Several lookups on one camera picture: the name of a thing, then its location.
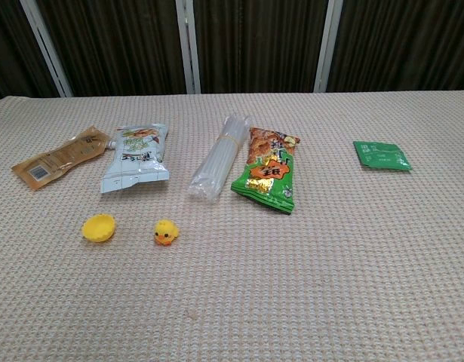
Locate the yellow toy duck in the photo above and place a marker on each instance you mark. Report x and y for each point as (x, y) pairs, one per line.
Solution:
(165, 232)

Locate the clear plastic straw bundle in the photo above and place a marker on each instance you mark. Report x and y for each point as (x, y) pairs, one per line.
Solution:
(218, 162)

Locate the green orange snack bag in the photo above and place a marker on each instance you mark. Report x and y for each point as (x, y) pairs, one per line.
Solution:
(267, 169)

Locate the beige woven tablecloth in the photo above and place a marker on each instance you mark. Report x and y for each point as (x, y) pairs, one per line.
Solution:
(231, 264)

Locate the white snack bag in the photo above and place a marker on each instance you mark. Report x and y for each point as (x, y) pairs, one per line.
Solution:
(137, 162)

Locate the dark folding screen panel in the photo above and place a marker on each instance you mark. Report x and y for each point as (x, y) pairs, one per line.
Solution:
(405, 45)
(260, 45)
(13, 45)
(118, 45)

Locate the small green sachet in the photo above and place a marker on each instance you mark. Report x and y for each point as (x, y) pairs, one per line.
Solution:
(380, 154)

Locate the brown spouted pouch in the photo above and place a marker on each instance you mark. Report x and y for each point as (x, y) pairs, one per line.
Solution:
(58, 158)

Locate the white screen frame post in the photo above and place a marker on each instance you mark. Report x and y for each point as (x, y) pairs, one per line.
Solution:
(47, 47)
(188, 45)
(327, 45)

